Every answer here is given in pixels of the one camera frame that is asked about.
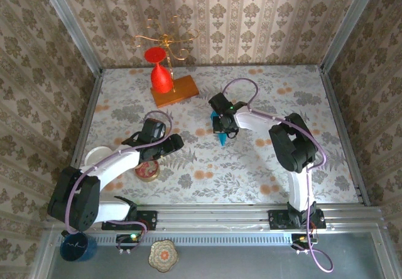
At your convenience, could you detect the blue cloth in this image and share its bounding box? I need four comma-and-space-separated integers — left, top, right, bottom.
209, 111, 227, 147

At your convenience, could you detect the round red floral tin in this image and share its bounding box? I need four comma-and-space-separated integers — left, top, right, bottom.
134, 160, 160, 183

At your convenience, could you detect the orange wooden rack base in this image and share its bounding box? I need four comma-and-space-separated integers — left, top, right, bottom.
149, 75, 201, 109

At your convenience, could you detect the floral table cover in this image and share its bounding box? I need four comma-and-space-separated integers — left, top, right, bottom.
69, 64, 361, 205

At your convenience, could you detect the white bowl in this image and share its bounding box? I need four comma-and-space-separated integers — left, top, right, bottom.
85, 146, 112, 167

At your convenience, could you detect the red wine glass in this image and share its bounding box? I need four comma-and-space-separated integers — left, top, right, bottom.
143, 46, 174, 93

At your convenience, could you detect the small black connector board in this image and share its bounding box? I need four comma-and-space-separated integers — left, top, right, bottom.
290, 233, 318, 254
116, 233, 142, 254

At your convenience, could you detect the dark blue mug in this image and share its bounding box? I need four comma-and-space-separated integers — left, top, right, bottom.
60, 230, 98, 263

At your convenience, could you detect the grey metal shelf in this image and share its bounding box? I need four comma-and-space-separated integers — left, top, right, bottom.
31, 228, 399, 279

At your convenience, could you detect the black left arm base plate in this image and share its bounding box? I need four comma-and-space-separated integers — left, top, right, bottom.
100, 209, 158, 231

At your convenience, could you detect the aluminium table side rail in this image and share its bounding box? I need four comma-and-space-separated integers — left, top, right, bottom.
318, 67, 371, 206
58, 68, 104, 207

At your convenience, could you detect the aluminium front rail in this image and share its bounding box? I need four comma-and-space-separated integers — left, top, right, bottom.
45, 205, 387, 233

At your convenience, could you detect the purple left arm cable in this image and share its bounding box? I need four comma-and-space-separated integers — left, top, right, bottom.
64, 111, 173, 256

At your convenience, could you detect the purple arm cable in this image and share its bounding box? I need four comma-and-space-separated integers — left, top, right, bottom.
64, 111, 173, 256
221, 78, 334, 273

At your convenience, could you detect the gold wire glass rack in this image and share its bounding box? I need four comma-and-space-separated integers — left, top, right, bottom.
134, 15, 200, 93

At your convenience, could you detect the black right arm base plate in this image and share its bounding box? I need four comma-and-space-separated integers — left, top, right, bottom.
268, 208, 327, 231

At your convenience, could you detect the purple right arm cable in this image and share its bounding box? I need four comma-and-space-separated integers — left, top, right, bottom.
221, 78, 334, 273

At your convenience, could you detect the aluminium corner post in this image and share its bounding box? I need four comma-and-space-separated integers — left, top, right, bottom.
36, 0, 103, 75
320, 0, 386, 72

